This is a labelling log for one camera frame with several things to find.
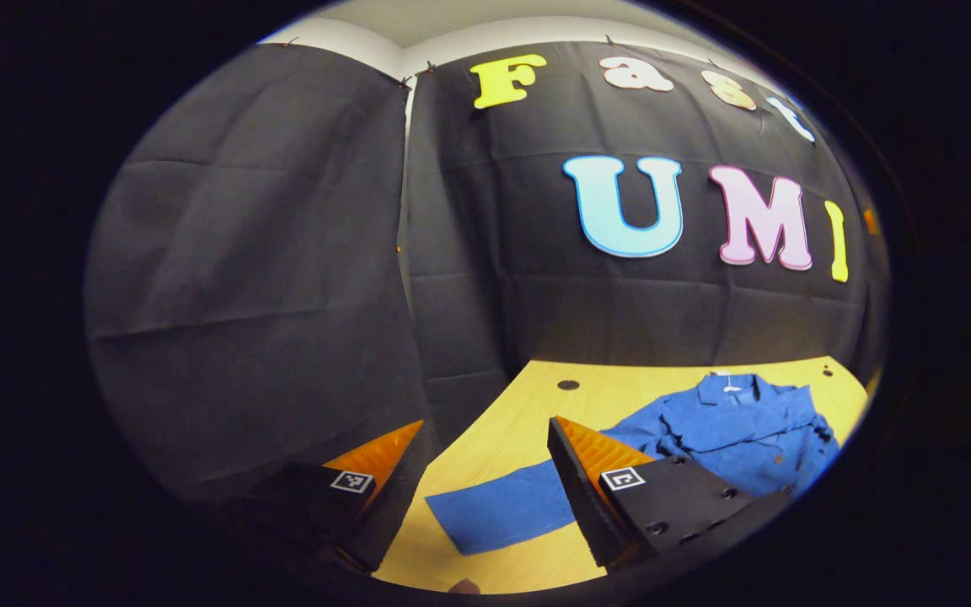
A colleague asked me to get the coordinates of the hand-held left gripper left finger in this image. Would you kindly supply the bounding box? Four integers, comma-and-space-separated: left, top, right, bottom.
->
223, 419, 440, 574

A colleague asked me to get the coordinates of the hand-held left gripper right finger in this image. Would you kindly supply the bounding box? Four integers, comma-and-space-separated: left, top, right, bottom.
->
546, 415, 795, 568

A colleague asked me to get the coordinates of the blue corduroy shirt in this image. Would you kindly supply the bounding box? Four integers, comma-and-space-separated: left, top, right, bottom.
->
425, 373, 841, 557

